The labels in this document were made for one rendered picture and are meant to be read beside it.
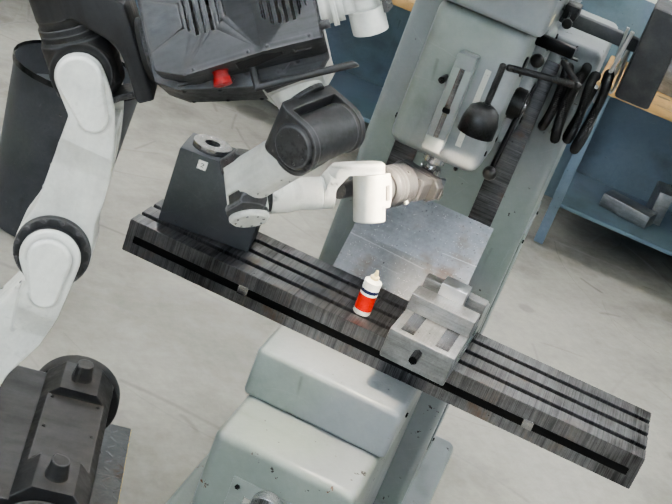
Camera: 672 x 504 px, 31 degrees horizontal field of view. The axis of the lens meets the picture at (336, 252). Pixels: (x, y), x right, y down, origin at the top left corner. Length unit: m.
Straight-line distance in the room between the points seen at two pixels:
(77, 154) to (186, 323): 2.13
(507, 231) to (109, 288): 1.79
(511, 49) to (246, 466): 1.00
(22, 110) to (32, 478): 2.16
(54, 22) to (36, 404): 0.89
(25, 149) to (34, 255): 2.12
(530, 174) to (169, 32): 1.20
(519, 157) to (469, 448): 1.52
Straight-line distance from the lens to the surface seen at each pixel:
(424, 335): 2.56
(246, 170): 2.22
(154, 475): 3.53
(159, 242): 2.76
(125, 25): 2.13
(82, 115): 2.16
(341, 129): 2.10
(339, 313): 2.67
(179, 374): 3.99
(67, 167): 2.24
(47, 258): 2.27
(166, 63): 2.04
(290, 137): 2.06
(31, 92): 4.30
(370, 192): 2.40
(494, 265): 3.05
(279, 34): 1.98
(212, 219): 2.77
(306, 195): 2.36
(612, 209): 6.38
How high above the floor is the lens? 2.09
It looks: 24 degrees down
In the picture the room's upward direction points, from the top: 21 degrees clockwise
